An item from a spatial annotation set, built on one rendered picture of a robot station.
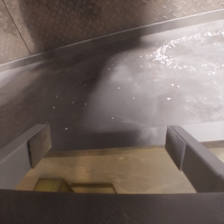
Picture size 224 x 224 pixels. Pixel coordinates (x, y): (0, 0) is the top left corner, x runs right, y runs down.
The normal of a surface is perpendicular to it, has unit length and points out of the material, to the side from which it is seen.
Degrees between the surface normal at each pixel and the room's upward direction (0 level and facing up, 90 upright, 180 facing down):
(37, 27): 0
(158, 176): 0
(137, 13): 0
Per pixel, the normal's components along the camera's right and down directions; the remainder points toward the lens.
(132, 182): -0.13, 0.62
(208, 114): -0.25, -0.78
